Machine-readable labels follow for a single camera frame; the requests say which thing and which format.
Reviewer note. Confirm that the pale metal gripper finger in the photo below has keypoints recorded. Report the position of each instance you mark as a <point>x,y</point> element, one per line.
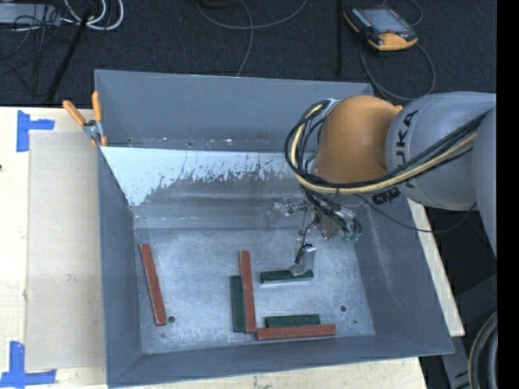
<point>288,207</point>
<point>303,261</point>

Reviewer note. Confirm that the dark green flat block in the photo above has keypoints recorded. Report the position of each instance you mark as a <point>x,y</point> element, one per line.
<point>292,321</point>
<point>237,304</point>
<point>275,276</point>

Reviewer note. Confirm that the red-brown flat block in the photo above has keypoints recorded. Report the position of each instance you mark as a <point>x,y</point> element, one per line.
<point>153,285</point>
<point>296,332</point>
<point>247,294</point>

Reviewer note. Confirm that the grey metal bin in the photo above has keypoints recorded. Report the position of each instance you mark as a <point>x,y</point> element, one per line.
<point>194,225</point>

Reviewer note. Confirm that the pale wood flat board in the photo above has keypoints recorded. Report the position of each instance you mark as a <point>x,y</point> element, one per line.
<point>61,237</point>

